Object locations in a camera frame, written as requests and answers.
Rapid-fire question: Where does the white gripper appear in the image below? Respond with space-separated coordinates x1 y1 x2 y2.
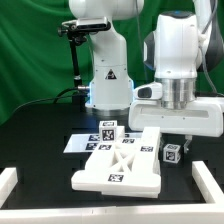
128 97 224 154

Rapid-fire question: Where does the white chair back part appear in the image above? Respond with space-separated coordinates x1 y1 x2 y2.
71 127 161 193

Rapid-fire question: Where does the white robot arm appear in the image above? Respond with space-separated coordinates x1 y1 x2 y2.
69 0 224 137

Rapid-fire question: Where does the white sheet with tags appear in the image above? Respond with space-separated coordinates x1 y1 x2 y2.
63 132 144 154

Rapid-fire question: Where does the green backdrop curtain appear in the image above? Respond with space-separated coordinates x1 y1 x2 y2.
0 0 194 124

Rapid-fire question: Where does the white block far left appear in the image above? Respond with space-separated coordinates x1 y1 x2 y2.
0 168 18 208

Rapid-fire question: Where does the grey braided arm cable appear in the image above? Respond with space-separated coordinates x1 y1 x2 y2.
198 0 224 98

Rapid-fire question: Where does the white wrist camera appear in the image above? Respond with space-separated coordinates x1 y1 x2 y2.
133 82 162 100

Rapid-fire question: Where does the white frame border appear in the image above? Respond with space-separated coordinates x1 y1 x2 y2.
0 161 224 224

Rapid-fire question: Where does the black camera stand pole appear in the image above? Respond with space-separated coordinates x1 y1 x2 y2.
69 37 86 112

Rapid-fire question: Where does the black cable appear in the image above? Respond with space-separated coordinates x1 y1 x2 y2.
13 87 89 113

